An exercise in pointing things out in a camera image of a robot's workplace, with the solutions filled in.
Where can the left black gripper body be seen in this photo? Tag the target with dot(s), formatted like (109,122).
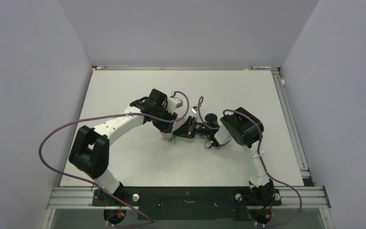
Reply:
(165,113)

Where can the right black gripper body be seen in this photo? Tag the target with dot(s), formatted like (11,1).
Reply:
(198,127)

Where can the red-handled metal key holder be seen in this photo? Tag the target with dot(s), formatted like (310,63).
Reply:
(167,136)

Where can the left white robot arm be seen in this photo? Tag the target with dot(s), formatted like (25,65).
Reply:
(90,151)

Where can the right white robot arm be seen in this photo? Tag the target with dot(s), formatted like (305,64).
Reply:
(242,127)

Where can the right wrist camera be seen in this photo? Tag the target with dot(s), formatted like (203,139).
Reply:
(194,110)

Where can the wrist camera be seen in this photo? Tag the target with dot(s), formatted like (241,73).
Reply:
(194,110)
(173,103)

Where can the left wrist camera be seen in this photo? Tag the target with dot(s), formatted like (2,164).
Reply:
(173,103)

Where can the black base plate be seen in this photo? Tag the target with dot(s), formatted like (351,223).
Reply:
(187,203)

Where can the aluminium back rail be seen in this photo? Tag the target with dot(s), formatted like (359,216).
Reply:
(183,68)

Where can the aluminium right rail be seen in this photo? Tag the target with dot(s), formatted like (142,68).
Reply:
(290,122)

